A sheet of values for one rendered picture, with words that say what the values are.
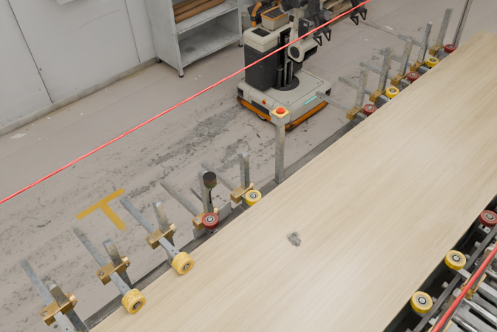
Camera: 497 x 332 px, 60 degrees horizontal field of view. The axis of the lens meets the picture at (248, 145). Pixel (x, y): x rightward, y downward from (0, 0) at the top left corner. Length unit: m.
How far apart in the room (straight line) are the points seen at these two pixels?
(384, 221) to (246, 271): 0.70
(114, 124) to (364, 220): 2.76
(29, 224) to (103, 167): 0.71
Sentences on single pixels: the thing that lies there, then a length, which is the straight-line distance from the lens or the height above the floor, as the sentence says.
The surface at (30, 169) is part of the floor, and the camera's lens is 4.11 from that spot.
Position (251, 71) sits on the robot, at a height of 0.46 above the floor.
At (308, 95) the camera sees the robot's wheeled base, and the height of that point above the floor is 0.28.
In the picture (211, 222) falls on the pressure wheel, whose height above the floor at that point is 0.90.
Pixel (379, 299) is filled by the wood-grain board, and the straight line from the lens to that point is 1.95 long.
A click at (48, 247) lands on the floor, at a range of 3.48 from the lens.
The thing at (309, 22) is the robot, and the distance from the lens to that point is 3.38.
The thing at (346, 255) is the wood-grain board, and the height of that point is 0.90.
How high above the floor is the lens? 2.59
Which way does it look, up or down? 43 degrees down
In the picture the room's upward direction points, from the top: 3 degrees counter-clockwise
